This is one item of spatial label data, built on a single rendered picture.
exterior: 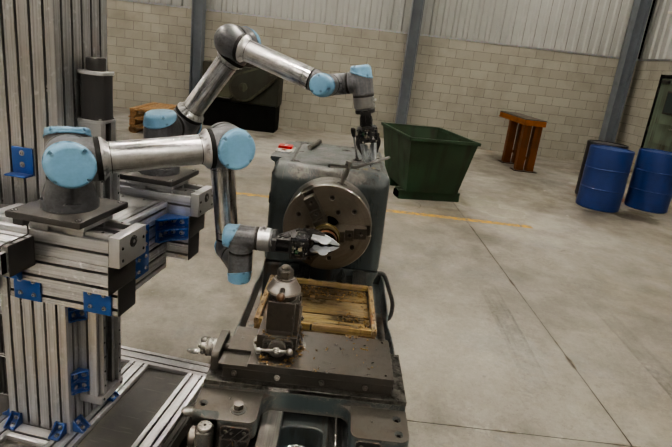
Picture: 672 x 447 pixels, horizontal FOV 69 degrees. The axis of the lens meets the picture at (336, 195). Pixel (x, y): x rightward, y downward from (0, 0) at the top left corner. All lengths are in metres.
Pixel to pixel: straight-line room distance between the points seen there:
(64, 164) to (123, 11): 11.46
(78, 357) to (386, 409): 1.24
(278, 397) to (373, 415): 0.22
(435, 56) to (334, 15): 2.48
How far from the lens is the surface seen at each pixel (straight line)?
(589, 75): 12.85
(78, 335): 2.02
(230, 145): 1.40
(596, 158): 7.83
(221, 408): 1.16
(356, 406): 1.20
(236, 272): 1.58
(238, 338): 1.26
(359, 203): 1.68
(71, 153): 1.34
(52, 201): 1.53
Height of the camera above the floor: 1.65
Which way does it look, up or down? 15 degrees down
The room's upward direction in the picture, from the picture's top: 7 degrees clockwise
